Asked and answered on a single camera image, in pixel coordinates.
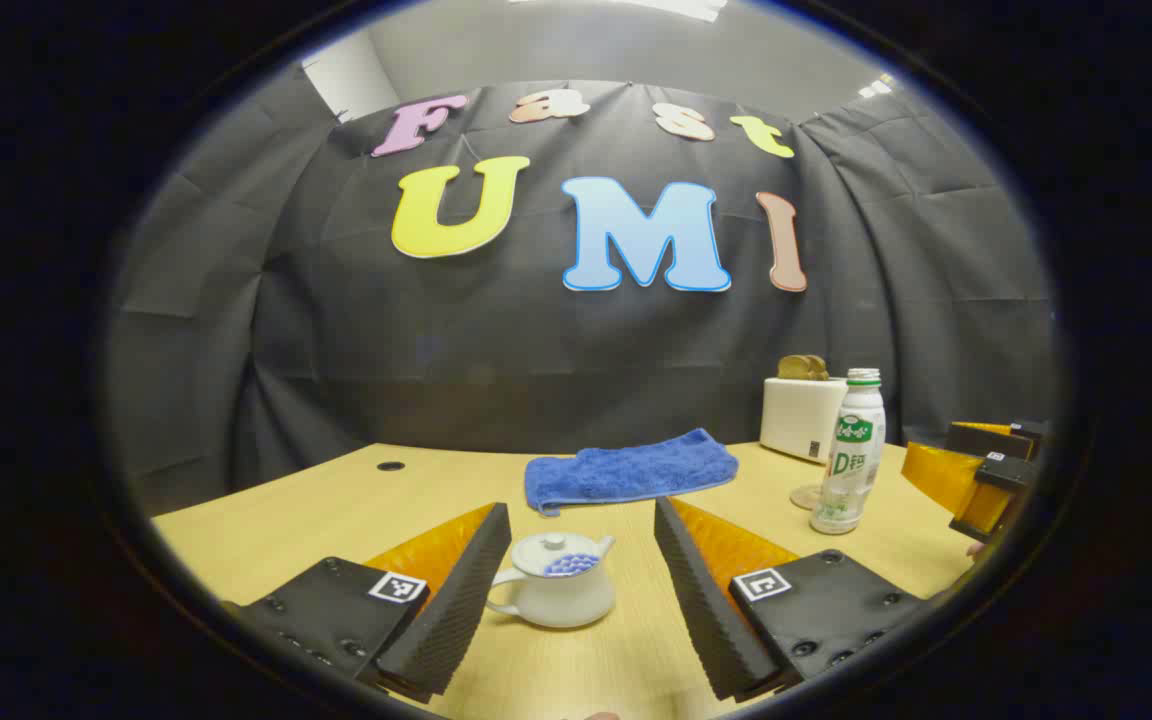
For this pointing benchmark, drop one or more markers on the black backdrop cloth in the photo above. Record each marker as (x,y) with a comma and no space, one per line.
(436,350)

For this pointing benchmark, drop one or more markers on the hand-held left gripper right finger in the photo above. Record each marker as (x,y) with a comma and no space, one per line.
(701,610)

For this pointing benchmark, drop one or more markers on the blue towel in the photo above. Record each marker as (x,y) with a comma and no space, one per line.
(626,470)

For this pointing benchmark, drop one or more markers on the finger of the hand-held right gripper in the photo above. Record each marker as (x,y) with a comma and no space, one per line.
(976,440)
(1006,473)

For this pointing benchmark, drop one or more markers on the white water bottle green label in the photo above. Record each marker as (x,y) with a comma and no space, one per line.
(851,470)

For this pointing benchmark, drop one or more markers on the brown bread slice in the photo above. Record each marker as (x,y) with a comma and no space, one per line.
(819,369)
(792,368)

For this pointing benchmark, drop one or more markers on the cream toaster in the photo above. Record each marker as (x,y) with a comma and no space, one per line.
(796,420)

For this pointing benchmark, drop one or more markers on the round brown coaster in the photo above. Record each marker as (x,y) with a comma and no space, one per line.
(802,497)

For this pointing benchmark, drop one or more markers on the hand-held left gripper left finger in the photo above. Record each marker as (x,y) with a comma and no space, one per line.
(456,610)

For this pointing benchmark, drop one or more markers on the white teacup lid blue pattern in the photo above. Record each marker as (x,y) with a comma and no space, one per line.
(548,560)

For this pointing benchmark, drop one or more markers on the white teacup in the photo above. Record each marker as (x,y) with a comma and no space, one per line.
(556,600)

